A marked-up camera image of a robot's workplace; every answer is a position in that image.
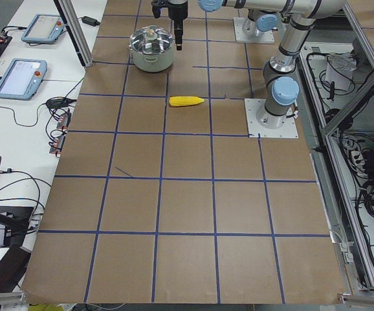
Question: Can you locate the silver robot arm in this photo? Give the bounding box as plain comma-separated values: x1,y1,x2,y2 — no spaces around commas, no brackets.
153,1,346,117
151,1,278,36

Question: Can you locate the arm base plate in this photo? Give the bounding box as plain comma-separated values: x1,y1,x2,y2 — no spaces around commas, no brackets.
245,98,299,139
233,17,274,44

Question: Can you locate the teach pendant tablet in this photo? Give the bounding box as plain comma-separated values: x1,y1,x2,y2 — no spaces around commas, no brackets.
21,14,65,44
0,58,47,100

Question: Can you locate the lower teach pendant tablet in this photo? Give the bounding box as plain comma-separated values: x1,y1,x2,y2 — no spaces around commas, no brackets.
0,58,47,100

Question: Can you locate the aluminium frame post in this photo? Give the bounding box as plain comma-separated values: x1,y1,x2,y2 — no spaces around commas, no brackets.
53,0,93,68

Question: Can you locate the yellow corn cob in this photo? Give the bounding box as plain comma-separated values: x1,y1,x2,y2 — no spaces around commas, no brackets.
169,96,204,107

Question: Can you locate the pale green steel pot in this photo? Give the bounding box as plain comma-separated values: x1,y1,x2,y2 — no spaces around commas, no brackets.
129,41,175,73

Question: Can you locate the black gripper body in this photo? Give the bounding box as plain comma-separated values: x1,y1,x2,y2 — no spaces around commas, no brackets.
168,0,188,20
151,0,165,18

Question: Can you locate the black power adapter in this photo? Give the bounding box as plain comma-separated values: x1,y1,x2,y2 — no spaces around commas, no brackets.
82,16,100,27

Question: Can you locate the glass pot lid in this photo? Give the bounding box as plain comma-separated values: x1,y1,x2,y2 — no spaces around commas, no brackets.
129,25,174,55

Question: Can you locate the upper teach pendant tablet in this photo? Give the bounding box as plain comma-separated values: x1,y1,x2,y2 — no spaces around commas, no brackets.
21,14,65,44

